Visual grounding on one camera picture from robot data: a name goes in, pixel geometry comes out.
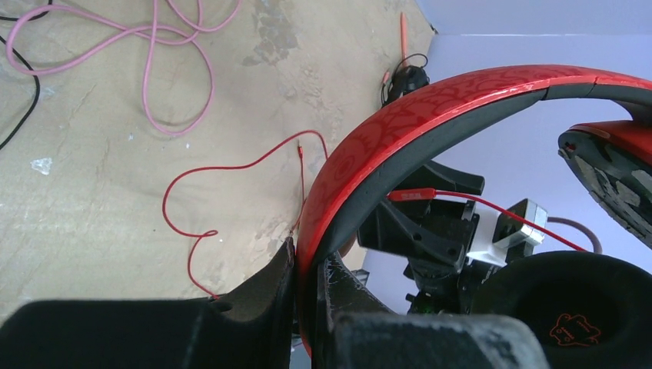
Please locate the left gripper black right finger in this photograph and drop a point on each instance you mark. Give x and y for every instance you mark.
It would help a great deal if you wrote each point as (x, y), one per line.
(350, 328)

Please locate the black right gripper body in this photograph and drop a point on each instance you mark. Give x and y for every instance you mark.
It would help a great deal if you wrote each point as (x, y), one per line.
(434, 231)

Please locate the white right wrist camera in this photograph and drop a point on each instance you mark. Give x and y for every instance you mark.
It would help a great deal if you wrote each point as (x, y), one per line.
(510, 233)

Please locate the orange pencil stick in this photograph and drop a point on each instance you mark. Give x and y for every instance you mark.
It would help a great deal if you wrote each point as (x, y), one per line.
(404, 39)

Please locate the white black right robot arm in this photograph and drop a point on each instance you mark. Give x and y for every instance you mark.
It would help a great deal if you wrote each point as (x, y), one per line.
(449, 293)

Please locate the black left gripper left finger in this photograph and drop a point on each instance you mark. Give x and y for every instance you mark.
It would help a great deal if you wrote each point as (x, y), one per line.
(249, 327)

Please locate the red black headphones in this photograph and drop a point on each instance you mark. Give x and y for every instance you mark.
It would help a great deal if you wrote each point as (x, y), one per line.
(586, 309)

